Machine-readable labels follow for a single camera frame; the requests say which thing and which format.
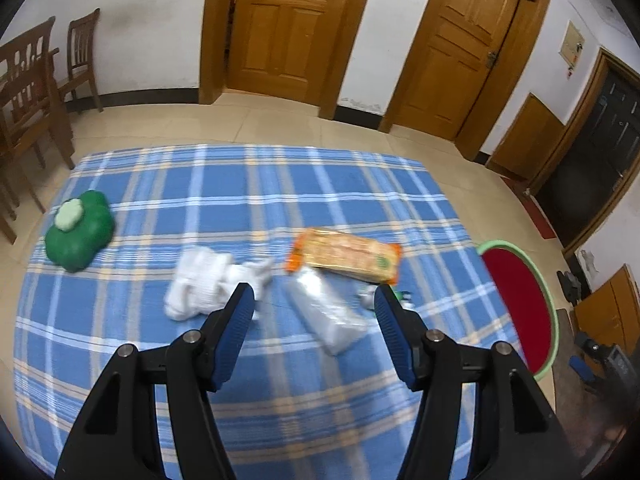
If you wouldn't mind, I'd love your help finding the tall wooden cabinet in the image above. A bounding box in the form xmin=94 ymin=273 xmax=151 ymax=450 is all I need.
xmin=572 ymin=265 xmax=640 ymax=357

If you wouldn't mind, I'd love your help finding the orange snack packet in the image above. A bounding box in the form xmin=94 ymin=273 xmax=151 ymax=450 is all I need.
xmin=285 ymin=227 xmax=403 ymax=286

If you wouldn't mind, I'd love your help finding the blue plaid blanket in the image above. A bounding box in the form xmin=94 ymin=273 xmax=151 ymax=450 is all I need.
xmin=12 ymin=144 xmax=526 ymax=480

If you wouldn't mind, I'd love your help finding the brown floor mat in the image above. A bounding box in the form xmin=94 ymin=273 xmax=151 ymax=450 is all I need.
xmin=550 ymin=307 xmax=637 ymax=461

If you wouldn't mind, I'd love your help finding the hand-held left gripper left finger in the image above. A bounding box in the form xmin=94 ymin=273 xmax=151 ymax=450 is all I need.
xmin=54 ymin=282 xmax=257 ymax=480

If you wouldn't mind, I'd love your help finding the wooden chair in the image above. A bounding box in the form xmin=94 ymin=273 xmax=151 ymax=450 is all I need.
xmin=0 ymin=16 xmax=76 ymax=171
xmin=59 ymin=8 xmax=105 ymax=113
xmin=0 ymin=125 xmax=48 ymax=245

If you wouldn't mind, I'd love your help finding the red floor mat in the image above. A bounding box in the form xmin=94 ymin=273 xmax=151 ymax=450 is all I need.
xmin=500 ymin=175 xmax=559 ymax=241

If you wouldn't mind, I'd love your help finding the black bag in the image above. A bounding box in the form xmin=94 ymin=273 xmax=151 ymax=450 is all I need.
xmin=557 ymin=270 xmax=584 ymax=304

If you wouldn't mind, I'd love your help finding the black and blue device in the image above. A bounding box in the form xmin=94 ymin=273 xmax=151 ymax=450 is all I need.
xmin=570 ymin=330 xmax=632 ymax=396

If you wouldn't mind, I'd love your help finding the wall electric box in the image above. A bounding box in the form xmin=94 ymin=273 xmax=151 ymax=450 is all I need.
xmin=556 ymin=21 xmax=586 ymax=79

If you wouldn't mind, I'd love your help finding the red basin with green rim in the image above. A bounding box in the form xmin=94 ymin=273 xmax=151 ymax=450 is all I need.
xmin=477 ymin=241 xmax=560 ymax=381

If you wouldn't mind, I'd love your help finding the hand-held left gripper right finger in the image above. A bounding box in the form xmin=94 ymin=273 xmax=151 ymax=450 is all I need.
xmin=374 ymin=284 xmax=583 ymax=480

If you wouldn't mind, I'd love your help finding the white crumpled cloth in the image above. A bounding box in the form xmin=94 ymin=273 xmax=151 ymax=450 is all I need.
xmin=164 ymin=249 xmax=275 ymax=323

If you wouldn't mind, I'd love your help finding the green clover-shaped toy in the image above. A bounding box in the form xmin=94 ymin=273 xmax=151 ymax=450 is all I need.
xmin=44 ymin=189 xmax=116 ymax=273

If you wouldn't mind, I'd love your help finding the silver foil packet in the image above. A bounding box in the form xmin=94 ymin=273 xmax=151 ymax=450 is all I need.
xmin=286 ymin=266 xmax=370 ymax=356

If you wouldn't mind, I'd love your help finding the black door with wooden frame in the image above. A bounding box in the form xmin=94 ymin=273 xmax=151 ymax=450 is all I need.
xmin=529 ymin=49 xmax=640 ymax=257

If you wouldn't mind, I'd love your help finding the low wooden cabinet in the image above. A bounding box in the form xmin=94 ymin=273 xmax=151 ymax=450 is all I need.
xmin=486 ymin=92 xmax=568 ymax=183

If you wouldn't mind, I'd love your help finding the small green white wrapper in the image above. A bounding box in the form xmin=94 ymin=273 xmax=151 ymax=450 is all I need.
xmin=360 ymin=285 xmax=415 ymax=311

